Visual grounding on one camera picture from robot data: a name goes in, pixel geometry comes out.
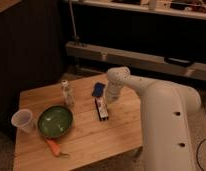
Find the orange carrot toy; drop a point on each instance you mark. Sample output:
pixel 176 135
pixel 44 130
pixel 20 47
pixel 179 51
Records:
pixel 55 149

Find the blue sponge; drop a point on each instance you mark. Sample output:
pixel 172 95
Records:
pixel 98 90

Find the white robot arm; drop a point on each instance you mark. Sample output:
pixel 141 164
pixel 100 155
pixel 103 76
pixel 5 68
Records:
pixel 164 111

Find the wooden folding table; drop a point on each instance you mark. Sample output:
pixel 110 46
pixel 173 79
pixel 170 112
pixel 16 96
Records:
pixel 89 139

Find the green bowl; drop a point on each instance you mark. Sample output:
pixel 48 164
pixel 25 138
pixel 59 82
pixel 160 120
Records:
pixel 55 121

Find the clear plastic cup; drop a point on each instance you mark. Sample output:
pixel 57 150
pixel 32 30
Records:
pixel 23 120

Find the small clear plastic bottle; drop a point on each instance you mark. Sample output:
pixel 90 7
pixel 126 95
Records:
pixel 67 93

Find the long grey case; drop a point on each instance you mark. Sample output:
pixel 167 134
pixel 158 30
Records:
pixel 135 59

